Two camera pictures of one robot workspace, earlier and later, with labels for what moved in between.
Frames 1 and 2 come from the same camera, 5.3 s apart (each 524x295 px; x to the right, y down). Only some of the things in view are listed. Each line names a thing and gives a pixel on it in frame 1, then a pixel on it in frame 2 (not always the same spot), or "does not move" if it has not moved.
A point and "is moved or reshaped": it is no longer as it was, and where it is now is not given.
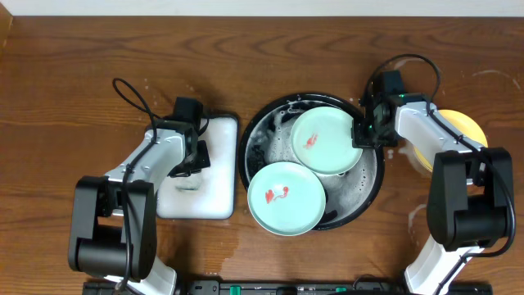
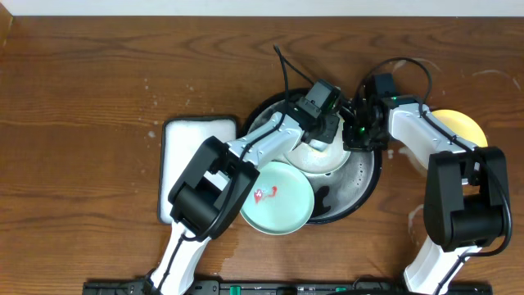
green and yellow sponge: [187, 185] is moved or reshaped
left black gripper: [201, 160] to [327, 133]
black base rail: [300, 287] does not move
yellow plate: [466, 124] does not move
